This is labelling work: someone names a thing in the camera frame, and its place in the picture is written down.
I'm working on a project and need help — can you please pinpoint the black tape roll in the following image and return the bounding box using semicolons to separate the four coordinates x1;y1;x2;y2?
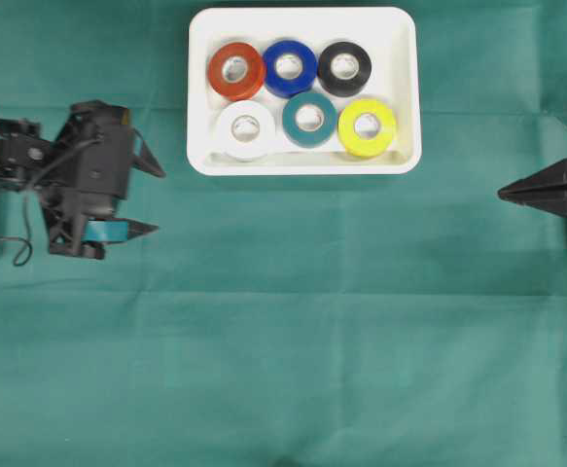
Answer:
318;41;372;97

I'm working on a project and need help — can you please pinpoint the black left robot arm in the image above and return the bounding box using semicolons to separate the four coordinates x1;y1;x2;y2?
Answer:
0;100;165;260

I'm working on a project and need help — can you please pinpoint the red tape roll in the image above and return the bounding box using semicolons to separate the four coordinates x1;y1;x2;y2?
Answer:
207;42;266;101

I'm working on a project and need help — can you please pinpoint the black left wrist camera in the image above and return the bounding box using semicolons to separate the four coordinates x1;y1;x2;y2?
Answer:
68;100;135;218

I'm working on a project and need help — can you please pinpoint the white plastic case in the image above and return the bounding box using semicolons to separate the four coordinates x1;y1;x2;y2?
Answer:
186;7;422;176

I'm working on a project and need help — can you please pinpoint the green tape roll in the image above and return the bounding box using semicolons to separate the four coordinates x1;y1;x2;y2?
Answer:
282;91;337;148

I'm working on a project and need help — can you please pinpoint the blue tape roll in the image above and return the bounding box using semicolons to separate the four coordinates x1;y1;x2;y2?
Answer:
263;40;317;98

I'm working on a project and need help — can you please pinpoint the yellow tape roll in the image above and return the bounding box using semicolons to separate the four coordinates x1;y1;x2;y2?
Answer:
337;98;397;159

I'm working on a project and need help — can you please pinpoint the black camera cable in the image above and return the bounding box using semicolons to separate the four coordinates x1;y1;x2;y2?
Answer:
0;135;104;268

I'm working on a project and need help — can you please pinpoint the white tape roll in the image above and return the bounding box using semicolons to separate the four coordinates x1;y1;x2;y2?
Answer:
214;100;276;162

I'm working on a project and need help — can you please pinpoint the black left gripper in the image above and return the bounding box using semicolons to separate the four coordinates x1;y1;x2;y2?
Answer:
34;104;166;259

